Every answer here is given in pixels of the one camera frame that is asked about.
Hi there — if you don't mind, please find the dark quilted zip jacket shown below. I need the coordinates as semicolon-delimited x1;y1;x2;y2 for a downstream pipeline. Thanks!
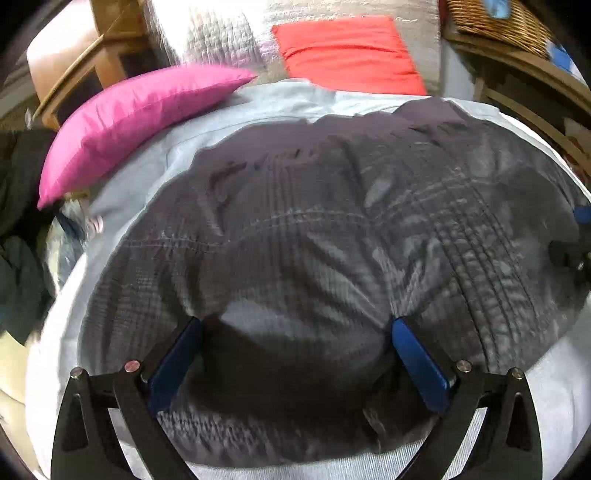
80;99;586;468

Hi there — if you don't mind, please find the grey bed sheet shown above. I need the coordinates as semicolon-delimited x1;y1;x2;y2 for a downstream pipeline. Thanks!
25;80;590;479

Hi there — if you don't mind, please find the wooden shelf table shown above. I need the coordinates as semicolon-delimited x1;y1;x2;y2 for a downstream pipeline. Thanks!
444;30;590;185

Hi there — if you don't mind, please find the black puffer jacket pile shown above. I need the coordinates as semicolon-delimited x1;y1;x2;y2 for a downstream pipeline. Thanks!
0;129;55;344

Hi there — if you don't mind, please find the wicker basket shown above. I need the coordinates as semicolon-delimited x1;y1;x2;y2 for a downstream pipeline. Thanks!
447;0;551;58

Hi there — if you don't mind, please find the light blue cloth bow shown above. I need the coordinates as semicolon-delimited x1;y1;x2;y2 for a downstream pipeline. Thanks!
482;0;512;20

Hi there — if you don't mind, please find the red cushion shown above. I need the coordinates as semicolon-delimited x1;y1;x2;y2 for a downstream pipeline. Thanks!
271;15;427;95

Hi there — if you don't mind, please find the pink pillow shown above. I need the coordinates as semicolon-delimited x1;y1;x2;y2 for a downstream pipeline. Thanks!
37;64;256;210

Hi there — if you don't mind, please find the wooden cabinet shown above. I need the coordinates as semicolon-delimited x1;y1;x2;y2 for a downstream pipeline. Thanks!
26;1;159;131

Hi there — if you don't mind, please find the silver foil insulation mat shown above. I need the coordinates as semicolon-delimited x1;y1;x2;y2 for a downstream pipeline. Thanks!
142;1;441;94

